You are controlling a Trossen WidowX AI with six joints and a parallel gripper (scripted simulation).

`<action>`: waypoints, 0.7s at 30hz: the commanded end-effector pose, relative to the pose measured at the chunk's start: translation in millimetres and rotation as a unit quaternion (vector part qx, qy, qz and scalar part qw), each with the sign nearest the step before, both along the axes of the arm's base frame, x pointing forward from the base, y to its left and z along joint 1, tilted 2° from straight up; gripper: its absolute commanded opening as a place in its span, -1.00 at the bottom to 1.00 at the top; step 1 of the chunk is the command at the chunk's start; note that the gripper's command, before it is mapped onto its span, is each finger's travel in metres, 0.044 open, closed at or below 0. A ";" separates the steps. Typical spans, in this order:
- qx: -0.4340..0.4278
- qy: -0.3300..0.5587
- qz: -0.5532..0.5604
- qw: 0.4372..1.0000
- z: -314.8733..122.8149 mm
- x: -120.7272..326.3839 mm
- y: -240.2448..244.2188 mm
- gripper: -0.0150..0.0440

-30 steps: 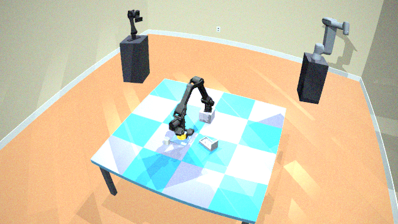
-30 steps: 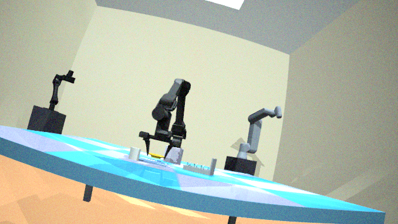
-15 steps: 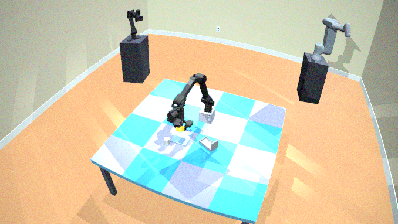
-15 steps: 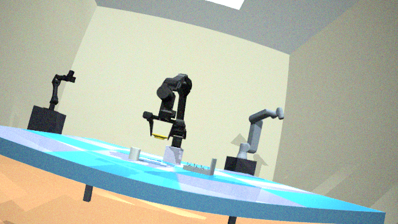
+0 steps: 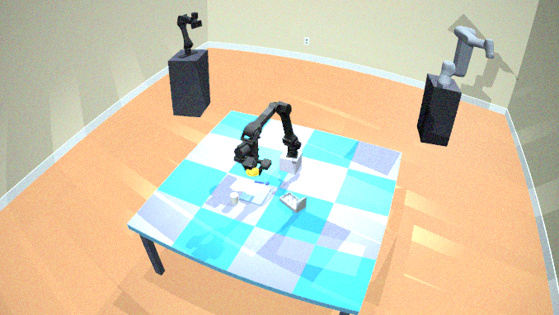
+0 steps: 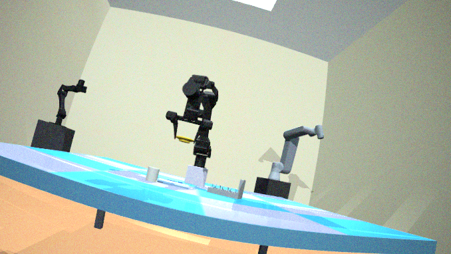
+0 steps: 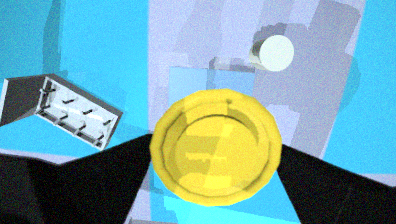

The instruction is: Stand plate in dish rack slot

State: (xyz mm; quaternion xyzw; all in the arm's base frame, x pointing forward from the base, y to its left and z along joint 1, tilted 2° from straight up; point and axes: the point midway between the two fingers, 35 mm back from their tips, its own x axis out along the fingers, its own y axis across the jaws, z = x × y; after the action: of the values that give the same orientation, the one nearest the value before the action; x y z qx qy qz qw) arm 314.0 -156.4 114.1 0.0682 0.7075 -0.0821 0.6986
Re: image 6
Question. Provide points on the yellow plate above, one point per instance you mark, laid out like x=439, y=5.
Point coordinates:
x=184, y=139

